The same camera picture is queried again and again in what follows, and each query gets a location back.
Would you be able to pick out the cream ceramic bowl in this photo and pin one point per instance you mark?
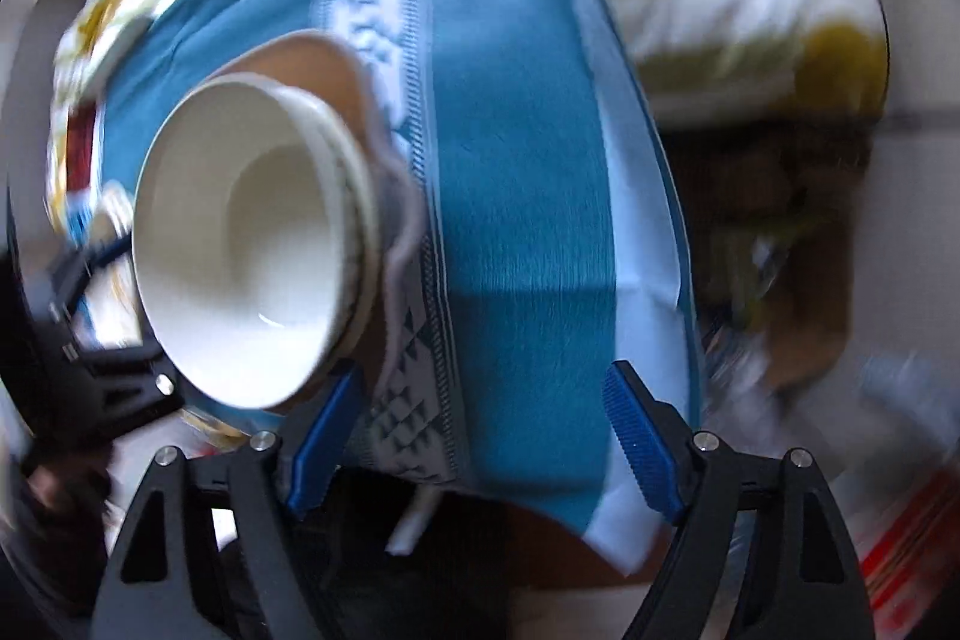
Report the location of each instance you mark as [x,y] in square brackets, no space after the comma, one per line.
[352,197]

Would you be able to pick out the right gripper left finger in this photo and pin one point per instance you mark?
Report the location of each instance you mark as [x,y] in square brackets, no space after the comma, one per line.
[274,482]

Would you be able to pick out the pink wavy-rim bowl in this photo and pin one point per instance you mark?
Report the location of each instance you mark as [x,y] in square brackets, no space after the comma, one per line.
[391,207]

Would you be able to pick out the blue patterned tablecloth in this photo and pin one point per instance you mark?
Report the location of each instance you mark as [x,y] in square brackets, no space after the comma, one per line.
[554,243]

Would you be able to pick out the small white bowl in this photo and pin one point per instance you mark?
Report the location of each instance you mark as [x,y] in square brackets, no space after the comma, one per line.
[240,242]

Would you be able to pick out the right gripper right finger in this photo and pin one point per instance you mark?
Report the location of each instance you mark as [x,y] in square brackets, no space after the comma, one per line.
[694,490]

